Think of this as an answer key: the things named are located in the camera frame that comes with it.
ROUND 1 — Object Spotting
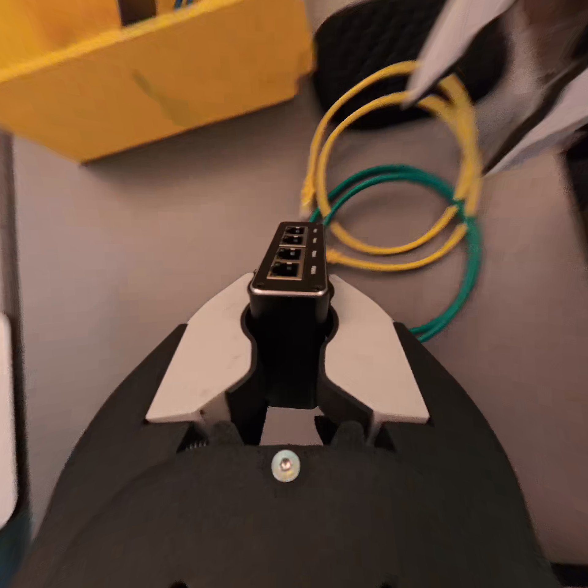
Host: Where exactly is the black round mat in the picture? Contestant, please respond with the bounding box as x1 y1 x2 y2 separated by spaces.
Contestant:
312 0 511 131

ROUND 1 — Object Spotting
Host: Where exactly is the black ethernet splitter box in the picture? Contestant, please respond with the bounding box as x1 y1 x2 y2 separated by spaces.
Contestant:
248 222 333 409

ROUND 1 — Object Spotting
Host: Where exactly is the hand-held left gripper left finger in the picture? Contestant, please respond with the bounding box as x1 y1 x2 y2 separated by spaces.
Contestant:
145 273 269 445

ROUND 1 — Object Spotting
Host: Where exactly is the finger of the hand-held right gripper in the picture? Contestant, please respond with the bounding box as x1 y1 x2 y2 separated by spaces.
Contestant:
406 0 516 106
482 69 588 176

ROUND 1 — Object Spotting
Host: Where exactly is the green ethernet cable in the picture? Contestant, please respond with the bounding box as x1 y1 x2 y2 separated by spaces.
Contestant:
309 164 483 343

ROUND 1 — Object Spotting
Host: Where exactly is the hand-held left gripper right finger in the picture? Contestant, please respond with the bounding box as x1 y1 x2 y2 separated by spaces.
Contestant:
315 274 431 445

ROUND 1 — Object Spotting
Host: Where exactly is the yellow ethernet cable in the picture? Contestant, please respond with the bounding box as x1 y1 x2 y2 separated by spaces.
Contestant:
300 62 483 272

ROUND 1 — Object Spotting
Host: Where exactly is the yellow plastic bin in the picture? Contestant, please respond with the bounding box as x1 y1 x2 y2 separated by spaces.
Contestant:
0 0 315 164

